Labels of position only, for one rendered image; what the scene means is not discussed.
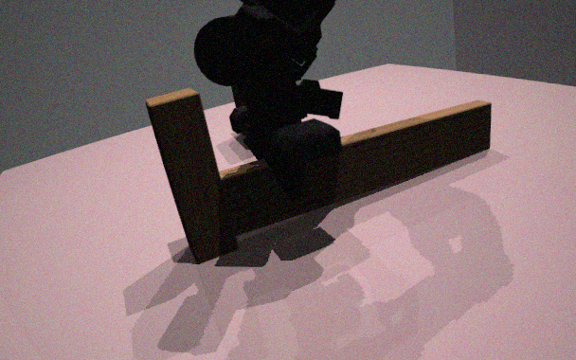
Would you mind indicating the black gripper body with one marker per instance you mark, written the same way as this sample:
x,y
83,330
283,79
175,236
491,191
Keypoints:
x,y
268,113

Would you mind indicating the wooden rail with steel hooks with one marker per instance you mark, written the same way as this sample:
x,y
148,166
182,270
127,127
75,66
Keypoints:
x,y
368,160

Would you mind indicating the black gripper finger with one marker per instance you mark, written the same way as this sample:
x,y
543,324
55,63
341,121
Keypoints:
x,y
290,179
257,147

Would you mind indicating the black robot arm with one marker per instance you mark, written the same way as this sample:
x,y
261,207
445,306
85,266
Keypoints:
x,y
230,50

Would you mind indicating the brown wooden post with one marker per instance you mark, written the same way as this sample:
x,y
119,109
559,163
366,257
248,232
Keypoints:
x,y
186,150

